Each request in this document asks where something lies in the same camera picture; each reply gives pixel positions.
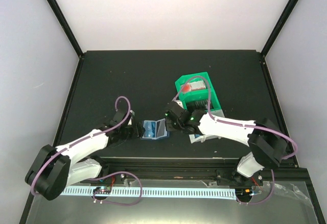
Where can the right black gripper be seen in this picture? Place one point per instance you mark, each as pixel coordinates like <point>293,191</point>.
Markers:
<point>168,125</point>

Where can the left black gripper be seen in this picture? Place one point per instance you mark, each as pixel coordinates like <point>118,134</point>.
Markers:
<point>137,131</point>

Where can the blue credit card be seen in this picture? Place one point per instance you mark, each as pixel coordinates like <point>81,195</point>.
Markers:
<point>150,129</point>

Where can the blue card holder wallet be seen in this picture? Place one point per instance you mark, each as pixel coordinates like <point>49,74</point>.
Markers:
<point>161,130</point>

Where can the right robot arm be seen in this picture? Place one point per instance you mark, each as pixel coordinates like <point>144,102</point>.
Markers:
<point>267,147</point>

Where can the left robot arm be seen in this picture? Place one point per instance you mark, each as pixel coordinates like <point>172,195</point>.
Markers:
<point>56,168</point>

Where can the green bin with black cards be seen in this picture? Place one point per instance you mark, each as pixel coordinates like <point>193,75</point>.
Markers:
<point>212,101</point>

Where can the white bin with blue cards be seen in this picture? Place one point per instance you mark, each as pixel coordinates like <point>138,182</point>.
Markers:
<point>202,138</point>

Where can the black VIP card stack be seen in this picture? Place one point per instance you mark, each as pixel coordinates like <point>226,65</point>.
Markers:
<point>200,104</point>

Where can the red white card stack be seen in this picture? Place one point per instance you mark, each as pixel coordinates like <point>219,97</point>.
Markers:
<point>193,86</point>

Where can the green bin with red cards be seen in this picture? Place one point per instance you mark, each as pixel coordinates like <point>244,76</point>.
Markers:
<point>180,82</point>

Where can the small electronics board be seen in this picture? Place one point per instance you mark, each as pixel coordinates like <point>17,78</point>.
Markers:
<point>102,190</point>

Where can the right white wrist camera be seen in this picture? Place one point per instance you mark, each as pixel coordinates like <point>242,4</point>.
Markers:
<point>179,103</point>

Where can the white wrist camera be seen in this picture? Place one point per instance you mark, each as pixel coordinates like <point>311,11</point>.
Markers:
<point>179,103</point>
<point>131,118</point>

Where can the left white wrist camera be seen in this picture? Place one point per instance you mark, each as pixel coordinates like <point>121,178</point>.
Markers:
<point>131,118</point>

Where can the light blue slotted cable duct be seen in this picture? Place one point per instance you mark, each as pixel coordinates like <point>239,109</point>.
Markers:
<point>158,192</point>

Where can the black aluminium frame rail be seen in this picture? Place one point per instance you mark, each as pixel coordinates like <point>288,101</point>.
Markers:
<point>197,169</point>

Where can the left black frame post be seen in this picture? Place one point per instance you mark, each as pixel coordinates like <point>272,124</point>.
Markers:
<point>65,26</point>

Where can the black frame post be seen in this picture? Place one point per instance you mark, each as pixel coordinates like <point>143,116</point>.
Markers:
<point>65,26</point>
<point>288,9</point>

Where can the right black frame post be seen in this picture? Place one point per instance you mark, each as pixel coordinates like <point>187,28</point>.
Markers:
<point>288,9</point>

